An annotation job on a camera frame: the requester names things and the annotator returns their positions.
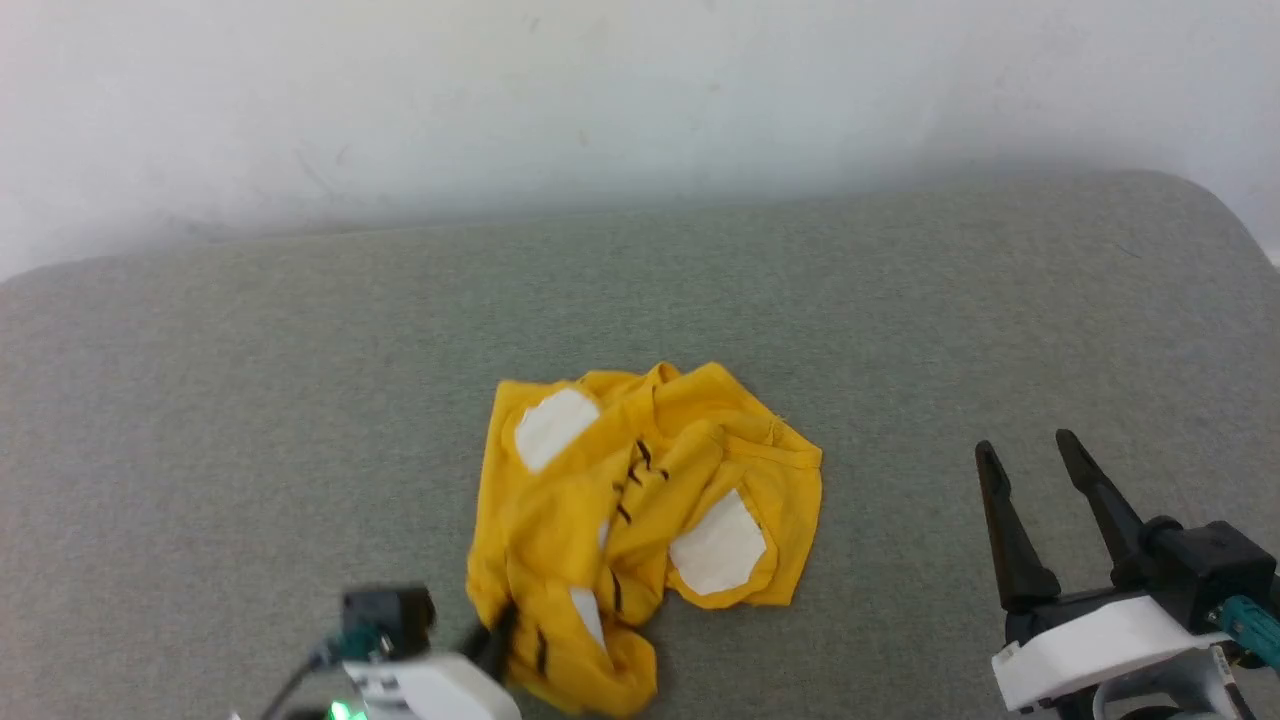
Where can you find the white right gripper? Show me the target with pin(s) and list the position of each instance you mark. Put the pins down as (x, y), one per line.
(1090, 645)

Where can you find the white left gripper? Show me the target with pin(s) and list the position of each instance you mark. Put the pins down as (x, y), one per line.
(430, 690)

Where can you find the yellow cartoon face t-shirt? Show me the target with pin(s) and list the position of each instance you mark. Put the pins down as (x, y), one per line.
(560, 520)

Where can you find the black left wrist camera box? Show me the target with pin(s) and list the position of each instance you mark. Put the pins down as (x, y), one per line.
(390, 615)

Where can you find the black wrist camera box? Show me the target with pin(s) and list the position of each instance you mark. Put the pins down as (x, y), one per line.
(390, 615)
(1205, 565)

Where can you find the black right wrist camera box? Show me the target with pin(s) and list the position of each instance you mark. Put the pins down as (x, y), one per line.
(1205, 565)

